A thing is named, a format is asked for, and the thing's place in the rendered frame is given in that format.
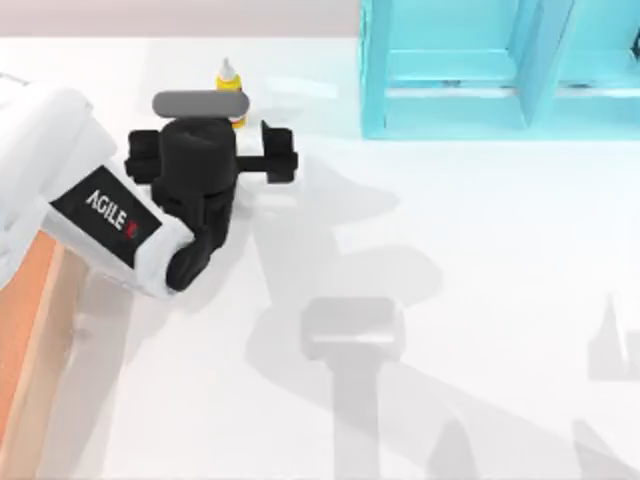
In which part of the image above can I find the yellow bottle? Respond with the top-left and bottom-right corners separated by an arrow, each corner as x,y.
215,56 -> 250,133

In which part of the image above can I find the light blue rack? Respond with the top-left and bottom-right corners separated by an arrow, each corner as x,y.
358,0 -> 640,142

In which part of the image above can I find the shallow salmon-coloured box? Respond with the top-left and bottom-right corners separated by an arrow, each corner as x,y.
0,232 -> 87,480

